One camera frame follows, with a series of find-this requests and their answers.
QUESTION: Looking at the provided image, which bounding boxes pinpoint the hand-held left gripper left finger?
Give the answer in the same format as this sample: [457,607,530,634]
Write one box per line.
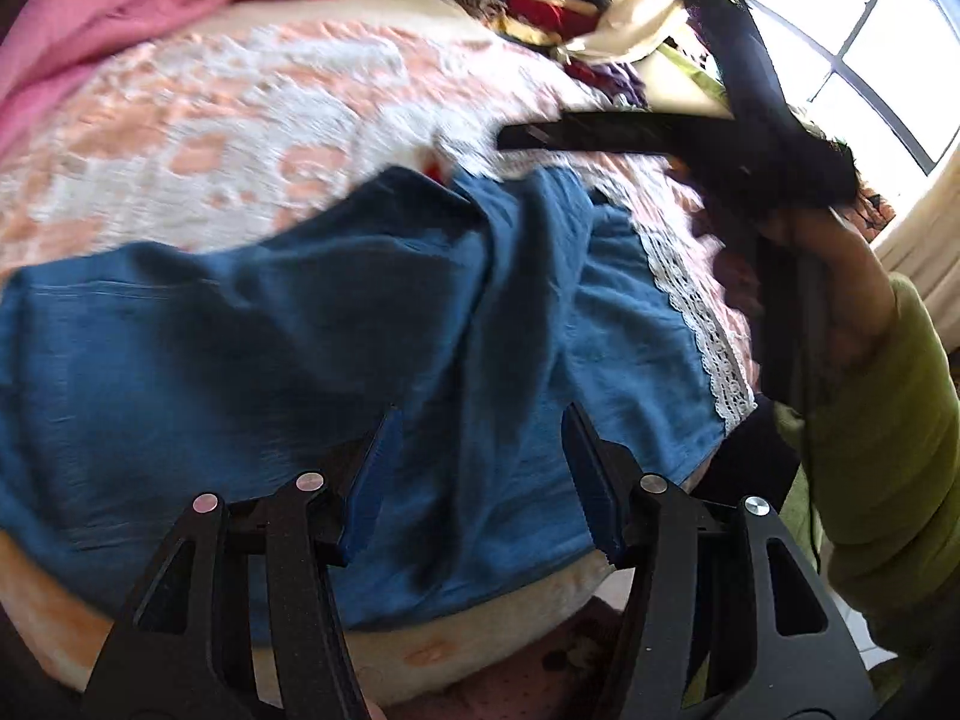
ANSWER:
[81,405,398,720]

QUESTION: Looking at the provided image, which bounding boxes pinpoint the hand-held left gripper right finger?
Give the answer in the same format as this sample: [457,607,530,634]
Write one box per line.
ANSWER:
[561,401,878,720]

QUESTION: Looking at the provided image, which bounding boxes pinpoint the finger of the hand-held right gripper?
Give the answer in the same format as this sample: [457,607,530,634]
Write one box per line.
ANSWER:
[496,111,740,160]
[664,0,807,143]

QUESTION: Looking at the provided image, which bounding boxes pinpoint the blue denim pants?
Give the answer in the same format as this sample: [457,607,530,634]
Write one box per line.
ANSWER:
[0,165,732,631]

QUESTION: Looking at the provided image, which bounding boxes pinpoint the person's right hand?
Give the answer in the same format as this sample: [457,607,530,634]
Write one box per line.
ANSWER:
[780,206,901,376]

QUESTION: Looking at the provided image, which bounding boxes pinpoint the purple clothes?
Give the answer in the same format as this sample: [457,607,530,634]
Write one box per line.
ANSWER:
[566,56,650,110]

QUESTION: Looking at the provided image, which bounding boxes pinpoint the green windowsill mat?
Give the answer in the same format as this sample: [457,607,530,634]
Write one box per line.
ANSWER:
[656,41,732,104]

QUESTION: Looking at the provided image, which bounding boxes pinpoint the cream curtain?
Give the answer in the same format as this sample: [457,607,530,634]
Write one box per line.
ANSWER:
[562,0,743,65]
[874,161,960,353]

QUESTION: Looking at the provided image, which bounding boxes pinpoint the window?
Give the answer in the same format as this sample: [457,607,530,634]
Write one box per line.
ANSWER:
[731,0,960,166]

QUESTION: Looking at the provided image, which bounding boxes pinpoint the dark cloth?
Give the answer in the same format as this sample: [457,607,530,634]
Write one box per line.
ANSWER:
[690,397,800,511]

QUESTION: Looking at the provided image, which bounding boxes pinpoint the pink dotted cloth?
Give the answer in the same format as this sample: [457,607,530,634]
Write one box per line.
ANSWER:
[360,592,638,720]

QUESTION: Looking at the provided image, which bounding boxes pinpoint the orange and white bedspread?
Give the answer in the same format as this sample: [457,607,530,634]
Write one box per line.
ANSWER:
[0,0,758,691]

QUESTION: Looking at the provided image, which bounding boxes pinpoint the pink quilt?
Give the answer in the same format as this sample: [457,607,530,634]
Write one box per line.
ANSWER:
[0,0,248,158]

